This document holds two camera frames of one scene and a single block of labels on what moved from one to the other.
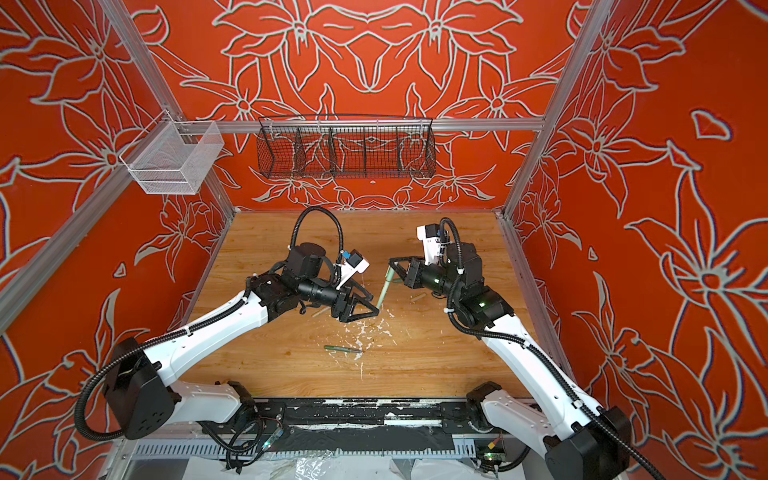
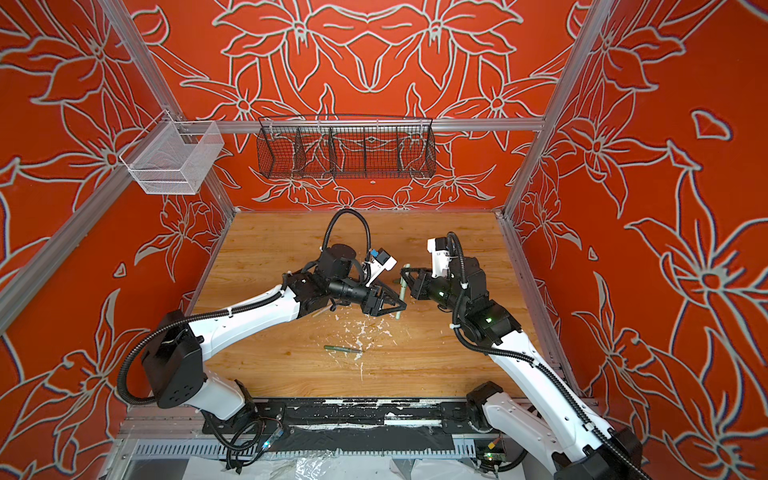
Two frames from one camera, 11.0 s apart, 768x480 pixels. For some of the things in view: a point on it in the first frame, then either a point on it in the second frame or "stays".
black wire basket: x=346 y=146 stays
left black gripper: x=343 y=307 to x=374 y=300
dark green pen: x=344 y=348 stays
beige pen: x=321 y=310 stays
